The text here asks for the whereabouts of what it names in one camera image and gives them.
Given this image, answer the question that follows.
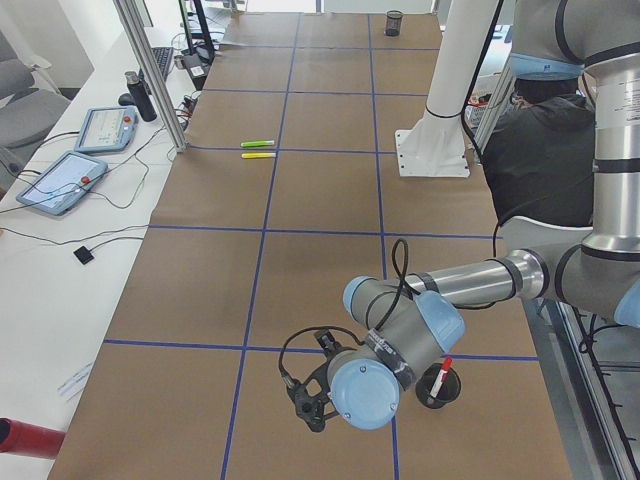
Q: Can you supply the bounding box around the red white marker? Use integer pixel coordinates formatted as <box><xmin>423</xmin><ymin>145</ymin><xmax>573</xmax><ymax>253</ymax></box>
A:
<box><xmin>429</xmin><ymin>357</ymin><xmax>453</xmax><ymax>401</ymax></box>

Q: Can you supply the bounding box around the person in black jacket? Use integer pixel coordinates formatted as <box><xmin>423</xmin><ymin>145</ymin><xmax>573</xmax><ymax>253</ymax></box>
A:
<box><xmin>481</xmin><ymin>78</ymin><xmax>595</xmax><ymax>227</ymax></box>

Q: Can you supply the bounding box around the near black mesh pen cup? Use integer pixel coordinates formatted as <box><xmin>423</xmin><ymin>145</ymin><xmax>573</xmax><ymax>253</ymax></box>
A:
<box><xmin>415</xmin><ymin>363</ymin><xmax>462</xmax><ymax>409</ymax></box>

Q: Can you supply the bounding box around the small black square sensor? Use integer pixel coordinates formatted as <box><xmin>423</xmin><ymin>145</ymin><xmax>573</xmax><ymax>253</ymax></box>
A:
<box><xmin>73</xmin><ymin>246</ymin><xmax>94</xmax><ymax>265</ymax></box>

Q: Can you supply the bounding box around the upper blue teach pendant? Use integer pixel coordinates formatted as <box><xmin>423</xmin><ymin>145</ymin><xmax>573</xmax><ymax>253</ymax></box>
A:
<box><xmin>74</xmin><ymin>106</ymin><xmax>138</xmax><ymax>154</ymax></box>

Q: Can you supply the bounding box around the red cylinder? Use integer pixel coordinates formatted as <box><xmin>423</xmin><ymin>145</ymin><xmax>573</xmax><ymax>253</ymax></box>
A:
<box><xmin>1</xmin><ymin>418</ymin><xmax>66</xmax><ymax>459</ymax></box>

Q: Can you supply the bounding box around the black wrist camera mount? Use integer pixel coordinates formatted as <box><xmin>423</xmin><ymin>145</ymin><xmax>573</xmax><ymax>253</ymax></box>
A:
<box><xmin>287</xmin><ymin>363</ymin><xmax>338</xmax><ymax>433</ymax></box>

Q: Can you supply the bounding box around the black mesh pen cup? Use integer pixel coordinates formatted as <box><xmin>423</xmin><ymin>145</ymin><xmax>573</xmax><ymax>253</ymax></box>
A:
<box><xmin>415</xmin><ymin>363</ymin><xmax>462</xmax><ymax>409</ymax></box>
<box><xmin>384</xmin><ymin>10</ymin><xmax>403</xmax><ymax>37</ymax></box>

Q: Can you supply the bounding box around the far black mesh pen cup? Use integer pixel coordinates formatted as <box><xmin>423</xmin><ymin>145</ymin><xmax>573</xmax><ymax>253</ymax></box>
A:
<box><xmin>384</xmin><ymin>10</ymin><xmax>403</xmax><ymax>37</ymax></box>

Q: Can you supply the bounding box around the black keyboard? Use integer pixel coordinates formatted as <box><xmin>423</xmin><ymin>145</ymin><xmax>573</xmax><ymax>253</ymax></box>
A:
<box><xmin>151</xmin><ymin>46</ymin><xmax>174</xmax><ymax>80</ymax></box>

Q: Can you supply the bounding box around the grey office chair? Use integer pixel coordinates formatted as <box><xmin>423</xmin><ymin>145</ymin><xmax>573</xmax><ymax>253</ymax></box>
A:
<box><xmin>1</xmin><ymin>35</ymin><xmax>70</xmax><ymax>158</ymax></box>

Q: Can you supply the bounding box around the black water bottle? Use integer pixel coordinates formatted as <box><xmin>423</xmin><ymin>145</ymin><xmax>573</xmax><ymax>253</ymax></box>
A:
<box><xmin>125</xmin><ymin>71</ymin><xmax>157</xmax><ymax>122</ymax></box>

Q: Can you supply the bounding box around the green highlighter pen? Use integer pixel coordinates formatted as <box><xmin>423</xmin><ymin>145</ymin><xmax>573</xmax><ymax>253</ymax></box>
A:
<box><xmin>241</xmin><ymin>140</ymin><xmax>275</xmax><ymax>149</ymax></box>

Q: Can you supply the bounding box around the blue teach pendant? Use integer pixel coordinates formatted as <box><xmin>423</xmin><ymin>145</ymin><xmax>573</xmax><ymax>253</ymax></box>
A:
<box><xmin>74</xmin><ymin>106</ymin><xmax>138</xmax><ymax>154</ymax></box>
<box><xmin>16</xmin><ymin>151</ymin><xmax>108</xmax><ymax>216</ymax></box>

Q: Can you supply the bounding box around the aluminium frame post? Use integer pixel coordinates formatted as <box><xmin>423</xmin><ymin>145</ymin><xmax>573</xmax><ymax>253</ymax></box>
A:
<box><xmin>113</xmin><ymin>0</ymin><xmax>187</xmax><ymax>153</ymax></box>

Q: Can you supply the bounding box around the yellow highlighter pen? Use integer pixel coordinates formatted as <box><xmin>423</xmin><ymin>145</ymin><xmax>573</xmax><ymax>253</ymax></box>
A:
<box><xmin>241</xmin><ymin>152</ymin><xmax>277</xmax><ymax>159</ymax></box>

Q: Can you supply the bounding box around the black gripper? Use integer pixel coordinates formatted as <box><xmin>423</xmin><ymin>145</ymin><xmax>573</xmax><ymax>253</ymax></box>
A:
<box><xmin>316</xmin><ymin>329</ymin><xmax>350</xmax><ymax>370</ymax></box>

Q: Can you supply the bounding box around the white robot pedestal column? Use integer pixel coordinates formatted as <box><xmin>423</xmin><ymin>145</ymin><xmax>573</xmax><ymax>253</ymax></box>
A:
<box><xmin>395</xmin><ymin>0</ymin><xmax>503</xmax><ymax>178</ymax></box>

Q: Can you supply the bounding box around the lower blue teach pendant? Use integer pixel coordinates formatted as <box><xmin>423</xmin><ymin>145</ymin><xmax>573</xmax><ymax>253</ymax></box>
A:
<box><xmin>16</xmin><ymin>151</ymin><xmax>108</xmax><ymax>216</ymax></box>

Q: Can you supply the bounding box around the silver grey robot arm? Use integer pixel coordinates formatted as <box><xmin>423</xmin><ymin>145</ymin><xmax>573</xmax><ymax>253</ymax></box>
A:
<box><xmin>295</xmin><ymin>1</ymin><xmax>639</xmax><ymax>432</ymax></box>

